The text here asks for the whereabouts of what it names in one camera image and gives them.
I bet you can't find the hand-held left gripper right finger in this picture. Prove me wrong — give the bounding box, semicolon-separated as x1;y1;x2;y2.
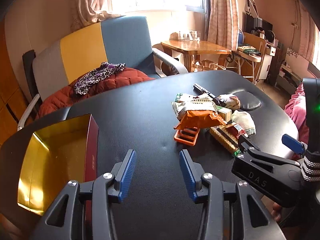
179;149;287;240

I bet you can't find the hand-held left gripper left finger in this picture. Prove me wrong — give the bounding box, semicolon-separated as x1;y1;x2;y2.
30;149;137;240

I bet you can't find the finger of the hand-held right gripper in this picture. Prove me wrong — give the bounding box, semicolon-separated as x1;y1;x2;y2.
282;134;308;155
237;134;302;174

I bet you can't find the small red packet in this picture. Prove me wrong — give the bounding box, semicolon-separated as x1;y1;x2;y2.
226;122;244;137

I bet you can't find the white sock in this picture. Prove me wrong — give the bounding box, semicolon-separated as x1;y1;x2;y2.
231;110;257;136

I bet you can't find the cracker packet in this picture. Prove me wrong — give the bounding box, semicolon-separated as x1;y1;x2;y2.
209;126;242;157

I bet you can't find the green white carton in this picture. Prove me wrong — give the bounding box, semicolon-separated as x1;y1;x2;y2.
216;106;233;122

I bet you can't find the orange plastic rack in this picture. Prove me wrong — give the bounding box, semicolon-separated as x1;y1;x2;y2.
174;127;200;147

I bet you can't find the patterned sock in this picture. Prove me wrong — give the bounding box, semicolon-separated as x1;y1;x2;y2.
217;94;241;110

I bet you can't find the orange snack bag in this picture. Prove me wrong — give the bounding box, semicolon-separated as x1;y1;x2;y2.
174;110;227;130

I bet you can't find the green white snack bag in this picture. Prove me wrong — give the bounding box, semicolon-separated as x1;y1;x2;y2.
171;93;218;120

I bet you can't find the black perforated strip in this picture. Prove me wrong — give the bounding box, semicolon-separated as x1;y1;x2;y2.
193;83;227;107

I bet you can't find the red box with gold lining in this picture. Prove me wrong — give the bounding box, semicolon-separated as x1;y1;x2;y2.
17;114;99;217

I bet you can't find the person's right hand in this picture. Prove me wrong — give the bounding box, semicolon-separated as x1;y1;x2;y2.
272;202;283;222

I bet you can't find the pink blanket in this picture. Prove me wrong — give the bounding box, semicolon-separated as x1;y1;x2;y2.
284;82;312;144

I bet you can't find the white panel with floral stickers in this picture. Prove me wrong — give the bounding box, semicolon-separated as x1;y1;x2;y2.
285;47;313;68

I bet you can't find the paper bag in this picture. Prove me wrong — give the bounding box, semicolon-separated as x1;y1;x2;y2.
192;59;225;72

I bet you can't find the white cabinet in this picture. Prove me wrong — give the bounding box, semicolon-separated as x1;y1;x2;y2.
262;42;280;80

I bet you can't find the red quilted jacket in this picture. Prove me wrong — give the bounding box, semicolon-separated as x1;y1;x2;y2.
35;67;157;120

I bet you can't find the leopard print cloth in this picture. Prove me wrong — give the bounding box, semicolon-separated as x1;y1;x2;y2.
73;62;126;96

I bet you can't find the wooden table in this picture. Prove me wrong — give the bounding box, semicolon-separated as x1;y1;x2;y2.
161;39;232;73

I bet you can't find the black monitor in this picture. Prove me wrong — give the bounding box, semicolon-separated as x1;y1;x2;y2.
245;12;273;34

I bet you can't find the glass tray with glasses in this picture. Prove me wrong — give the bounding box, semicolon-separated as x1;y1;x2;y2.
171;31;201;42

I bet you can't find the pale patterned curtain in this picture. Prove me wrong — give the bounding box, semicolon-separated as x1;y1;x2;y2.
70;0;125;30
205;0;240;52

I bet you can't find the multicoloured armchair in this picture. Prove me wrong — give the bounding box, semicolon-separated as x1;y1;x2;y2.
17;16;189;130

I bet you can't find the black chair back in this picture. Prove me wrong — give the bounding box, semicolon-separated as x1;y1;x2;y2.
22;49;40;105

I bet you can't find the wooden wardrobe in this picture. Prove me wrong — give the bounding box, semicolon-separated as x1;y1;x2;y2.
0;20;28;145

